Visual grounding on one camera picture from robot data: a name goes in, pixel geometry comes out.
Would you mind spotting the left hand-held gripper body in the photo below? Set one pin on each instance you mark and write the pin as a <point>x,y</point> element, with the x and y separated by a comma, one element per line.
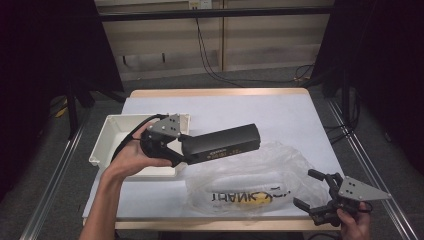
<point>163,128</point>

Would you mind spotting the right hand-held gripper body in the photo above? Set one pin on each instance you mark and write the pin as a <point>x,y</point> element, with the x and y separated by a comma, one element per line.
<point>360,190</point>

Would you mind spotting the long black box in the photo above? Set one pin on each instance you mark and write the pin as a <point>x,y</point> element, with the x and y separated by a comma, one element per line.
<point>223,143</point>

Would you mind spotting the white plastic bin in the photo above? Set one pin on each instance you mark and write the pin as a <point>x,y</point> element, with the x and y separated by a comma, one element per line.
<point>113,133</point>

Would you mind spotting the clear plastic bag yellow print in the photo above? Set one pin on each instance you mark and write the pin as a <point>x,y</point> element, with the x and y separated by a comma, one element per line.
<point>253,173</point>

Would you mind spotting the person's right hand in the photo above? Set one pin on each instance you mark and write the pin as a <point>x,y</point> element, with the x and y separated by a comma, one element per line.
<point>353,226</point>

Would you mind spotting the person's left hand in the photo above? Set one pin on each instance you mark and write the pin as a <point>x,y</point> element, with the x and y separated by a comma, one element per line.
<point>130,160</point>

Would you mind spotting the black metal stand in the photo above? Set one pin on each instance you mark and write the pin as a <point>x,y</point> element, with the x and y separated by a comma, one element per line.
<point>74,113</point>

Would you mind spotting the long wooden desk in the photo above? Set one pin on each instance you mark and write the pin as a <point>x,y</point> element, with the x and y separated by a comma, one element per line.
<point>213,13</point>

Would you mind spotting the dark curtain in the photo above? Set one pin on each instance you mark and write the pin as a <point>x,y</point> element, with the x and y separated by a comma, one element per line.
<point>40,66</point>
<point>383,66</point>

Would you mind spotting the metal floor rail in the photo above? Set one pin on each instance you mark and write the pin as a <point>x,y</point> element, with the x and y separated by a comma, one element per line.
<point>50,186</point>
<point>373,160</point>

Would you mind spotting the white wall socket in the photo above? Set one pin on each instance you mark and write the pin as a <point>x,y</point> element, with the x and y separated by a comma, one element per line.
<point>200,3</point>

